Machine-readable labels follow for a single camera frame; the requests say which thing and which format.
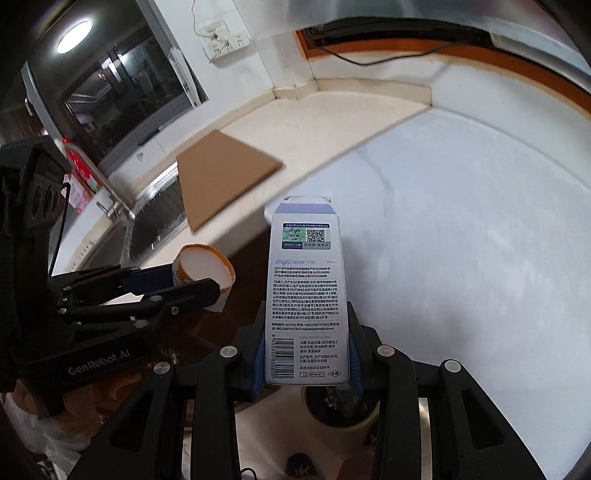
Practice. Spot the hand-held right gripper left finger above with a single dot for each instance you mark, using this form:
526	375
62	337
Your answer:
256	378

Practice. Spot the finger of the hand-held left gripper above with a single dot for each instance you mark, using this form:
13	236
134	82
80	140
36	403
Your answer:
194	295
147	279

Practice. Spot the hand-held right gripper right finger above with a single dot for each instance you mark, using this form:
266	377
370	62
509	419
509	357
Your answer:
355	369

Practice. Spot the white paper cup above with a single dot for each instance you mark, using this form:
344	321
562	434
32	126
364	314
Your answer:
205	272

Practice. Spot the round dark trash bin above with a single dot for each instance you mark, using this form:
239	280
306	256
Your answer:
323	410

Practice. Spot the white and blue carton box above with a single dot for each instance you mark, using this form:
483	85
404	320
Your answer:
302	286

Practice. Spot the stainless steel sink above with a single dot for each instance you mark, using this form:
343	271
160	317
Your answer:
152	221

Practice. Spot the blue patterned shoe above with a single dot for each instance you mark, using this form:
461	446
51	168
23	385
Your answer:
300	465

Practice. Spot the metal faucet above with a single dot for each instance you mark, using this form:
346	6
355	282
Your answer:
101	175

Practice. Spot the red and pink packet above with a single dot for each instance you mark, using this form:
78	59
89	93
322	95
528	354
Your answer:
83	180

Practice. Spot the white shopping bag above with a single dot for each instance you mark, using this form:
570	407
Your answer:
41	443

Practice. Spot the brown cardboard sheet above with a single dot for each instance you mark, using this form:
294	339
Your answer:
221	175

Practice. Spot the dark glass window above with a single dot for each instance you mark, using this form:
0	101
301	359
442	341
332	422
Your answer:
106	78

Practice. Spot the white power strip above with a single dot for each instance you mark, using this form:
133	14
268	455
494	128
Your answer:
226	39

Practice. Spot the brown wooden window frame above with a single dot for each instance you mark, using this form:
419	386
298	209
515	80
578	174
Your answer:
508	60

